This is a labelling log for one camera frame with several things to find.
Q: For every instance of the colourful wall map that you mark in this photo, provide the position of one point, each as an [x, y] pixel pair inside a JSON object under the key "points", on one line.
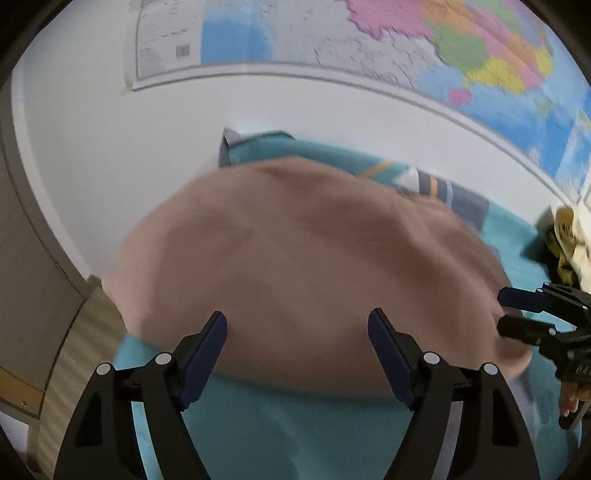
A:
{"points": [[415, 37]]}

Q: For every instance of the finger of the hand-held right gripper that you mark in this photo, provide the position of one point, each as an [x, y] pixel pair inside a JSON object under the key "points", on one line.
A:
{"points": [[521, 299], [521, 328]]}

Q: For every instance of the mustard garment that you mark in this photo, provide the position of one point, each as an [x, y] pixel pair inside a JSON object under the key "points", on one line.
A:
{"points": [[561, 263]]}

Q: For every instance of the pink jacket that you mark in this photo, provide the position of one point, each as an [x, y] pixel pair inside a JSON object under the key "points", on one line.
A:
{"points": [[300, 258]]}

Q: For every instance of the grey door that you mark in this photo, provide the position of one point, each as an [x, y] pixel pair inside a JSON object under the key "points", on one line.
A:
{"points": [[32, 300]]}

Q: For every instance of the teal patterned bed sheet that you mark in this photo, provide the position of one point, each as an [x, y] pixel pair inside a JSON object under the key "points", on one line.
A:
{"points": [[286, 438]]}

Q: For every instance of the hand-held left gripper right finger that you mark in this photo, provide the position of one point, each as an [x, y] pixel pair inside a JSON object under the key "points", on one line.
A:
{"points": [[392, 355]]}

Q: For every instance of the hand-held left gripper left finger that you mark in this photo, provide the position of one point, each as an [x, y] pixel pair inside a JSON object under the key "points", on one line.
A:
{"points": [[203, 355]]}

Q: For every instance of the cream garment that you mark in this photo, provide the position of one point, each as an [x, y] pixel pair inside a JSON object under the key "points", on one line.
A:
{"points": [[577, 240]]}

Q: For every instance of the person's right hand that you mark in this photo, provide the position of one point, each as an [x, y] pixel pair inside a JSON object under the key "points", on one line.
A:
{"points": [[570, 397]]}

